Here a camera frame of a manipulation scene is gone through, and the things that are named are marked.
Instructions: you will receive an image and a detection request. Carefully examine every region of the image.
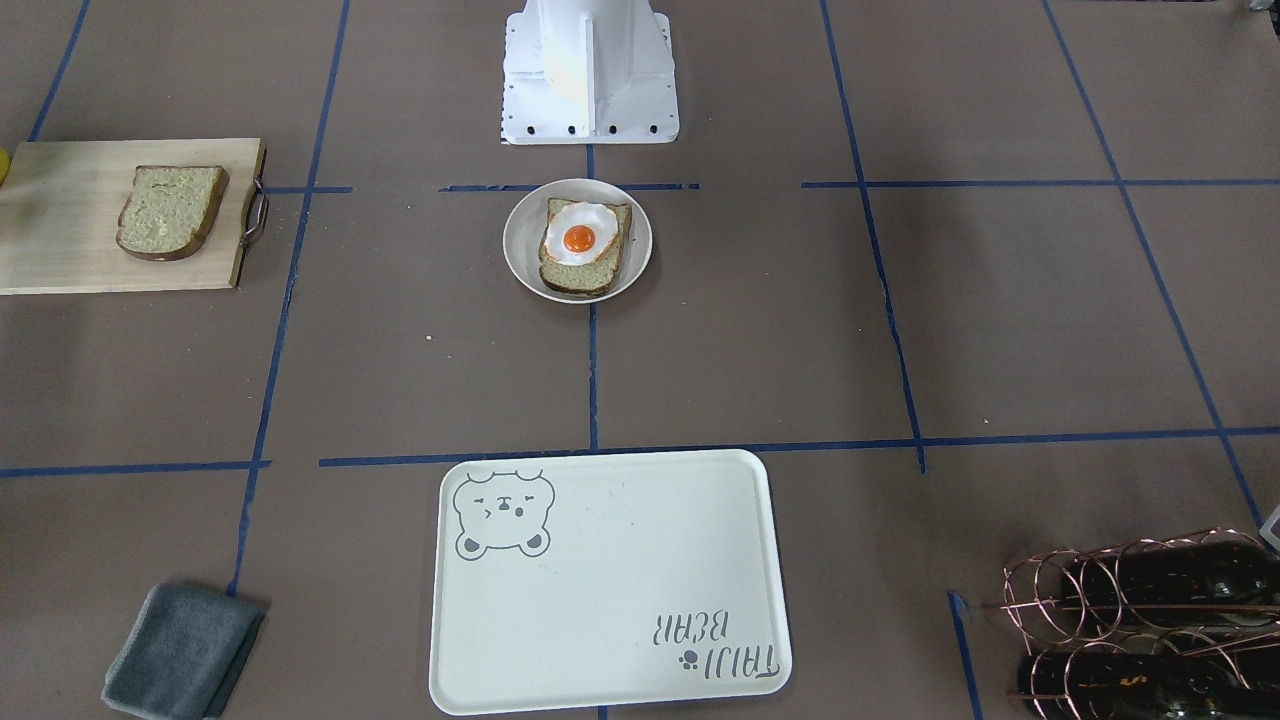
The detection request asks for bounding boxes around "bread slice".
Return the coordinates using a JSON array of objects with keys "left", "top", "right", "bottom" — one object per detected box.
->
[
  {"left": 538, "top": 202, "right": 632, "bottom": 297},
  {"left": 115, "top": 165, "right": 229, "bottom": 263}
]

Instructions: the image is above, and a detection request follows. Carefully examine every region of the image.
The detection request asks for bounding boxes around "cream bear tray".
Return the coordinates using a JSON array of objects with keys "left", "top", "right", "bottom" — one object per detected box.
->
[{"left": 428, "top": 448, "right": 794, "bottom": 716}]

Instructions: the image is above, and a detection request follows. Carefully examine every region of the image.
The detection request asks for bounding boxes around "white round plate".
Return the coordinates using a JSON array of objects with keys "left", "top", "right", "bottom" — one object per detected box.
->
[{"left": 502, "top": 178, "right": 654, "bottom": 304}]

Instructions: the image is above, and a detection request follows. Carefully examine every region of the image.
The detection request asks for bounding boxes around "fried egg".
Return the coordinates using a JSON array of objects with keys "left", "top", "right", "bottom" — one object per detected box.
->
[{"left": 540, "top": 199, "right": 622, "bottom": 266}]

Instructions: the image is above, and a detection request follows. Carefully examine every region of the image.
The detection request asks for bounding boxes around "grey folded cloth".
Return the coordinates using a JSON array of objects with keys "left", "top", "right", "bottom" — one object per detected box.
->
[{"left": 101, "top": 582, "right": 266, "bottom": 719}]

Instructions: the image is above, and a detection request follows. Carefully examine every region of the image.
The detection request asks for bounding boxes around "wooden cutting board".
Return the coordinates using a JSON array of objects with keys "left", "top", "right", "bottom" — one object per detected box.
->
[{"left": 1, "top": 138, "right": 268, "bottom": 295}]

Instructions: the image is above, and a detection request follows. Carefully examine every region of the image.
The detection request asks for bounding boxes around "dark wine bottle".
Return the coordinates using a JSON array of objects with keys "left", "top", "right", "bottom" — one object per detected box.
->
[
  {"left": 1012, "top": 643, "right": 1279, "bottom": 719},
  {"left": 1059, "top": 537, "right": 1279, "bottom": 629}
]

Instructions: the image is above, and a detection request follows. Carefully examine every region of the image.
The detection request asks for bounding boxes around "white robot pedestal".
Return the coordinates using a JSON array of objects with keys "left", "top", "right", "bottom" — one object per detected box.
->
[{"left": 500, "top": 1, "right": 681, "bottom": 146}]

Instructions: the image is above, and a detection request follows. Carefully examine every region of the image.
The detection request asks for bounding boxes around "copper wire bottle rack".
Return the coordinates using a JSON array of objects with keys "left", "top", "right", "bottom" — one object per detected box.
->
[{"left": 996, "top": 528, "right": 1277, "bottom": 692}]

